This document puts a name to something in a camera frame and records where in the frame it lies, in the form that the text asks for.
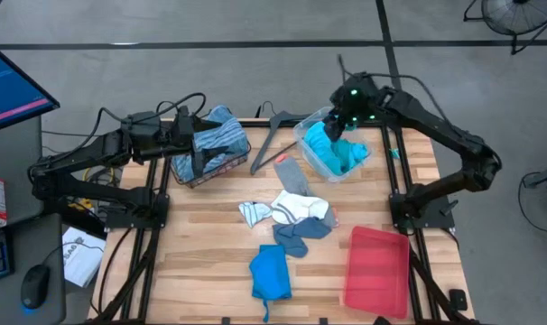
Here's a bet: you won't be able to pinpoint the clear plastic container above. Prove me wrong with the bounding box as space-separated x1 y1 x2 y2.
292 106 374 184

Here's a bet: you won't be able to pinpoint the dark blue sock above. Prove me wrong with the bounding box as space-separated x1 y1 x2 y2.
272 223 310 259
291 216 333 240

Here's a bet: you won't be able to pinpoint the computer monitor blue screen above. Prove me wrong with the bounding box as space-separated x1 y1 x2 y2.
0 38 61 135

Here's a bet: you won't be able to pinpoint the turquoise drawstring shorts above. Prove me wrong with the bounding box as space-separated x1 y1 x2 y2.
303 120 373 177

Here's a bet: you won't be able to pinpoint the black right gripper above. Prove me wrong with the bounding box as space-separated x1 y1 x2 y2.
323 71 383 144

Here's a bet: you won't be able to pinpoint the grey stand with cable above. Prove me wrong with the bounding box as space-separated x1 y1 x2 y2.
518 162 547 236

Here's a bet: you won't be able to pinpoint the bright blue knit garment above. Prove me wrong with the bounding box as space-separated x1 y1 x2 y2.
248 244 293 324

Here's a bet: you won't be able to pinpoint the white blue-striped sock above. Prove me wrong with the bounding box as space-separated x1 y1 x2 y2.
237 200 274 229

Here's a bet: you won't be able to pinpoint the blue striped towel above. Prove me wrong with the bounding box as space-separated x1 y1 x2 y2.
172 104 251 184

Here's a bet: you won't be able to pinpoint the black floor cable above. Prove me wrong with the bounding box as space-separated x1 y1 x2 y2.
41 129 121 139

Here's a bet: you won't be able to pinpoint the grey desk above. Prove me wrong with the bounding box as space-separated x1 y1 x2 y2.
0 115 68 325

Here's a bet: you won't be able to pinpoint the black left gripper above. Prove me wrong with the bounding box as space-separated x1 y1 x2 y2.
172 104 232 180

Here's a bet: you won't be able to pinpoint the pink woven shirt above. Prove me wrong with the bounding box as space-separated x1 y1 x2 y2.
196 155 250 185

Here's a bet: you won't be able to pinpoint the small black block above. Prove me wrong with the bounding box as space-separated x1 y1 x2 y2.
448 288 468 312

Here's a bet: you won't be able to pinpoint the black floor fan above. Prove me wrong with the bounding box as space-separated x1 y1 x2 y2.
462 0 547 56

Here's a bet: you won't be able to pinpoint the black wire basket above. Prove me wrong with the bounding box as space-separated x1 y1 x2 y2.
169 119 253 190

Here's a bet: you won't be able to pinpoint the red plastic bin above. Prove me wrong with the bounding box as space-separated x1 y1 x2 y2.
343 225 412 320

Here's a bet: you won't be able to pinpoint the yellow cable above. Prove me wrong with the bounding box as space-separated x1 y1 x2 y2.
81 164 116 211

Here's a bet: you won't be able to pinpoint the grey clothes hanger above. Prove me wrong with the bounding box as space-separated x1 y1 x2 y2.
249 110 336 176

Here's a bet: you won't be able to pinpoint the black computer mouse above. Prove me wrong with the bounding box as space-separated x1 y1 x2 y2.
19 264 51 311

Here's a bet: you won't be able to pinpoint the white grey-striped sock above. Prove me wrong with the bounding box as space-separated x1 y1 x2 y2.
270 189 332 226

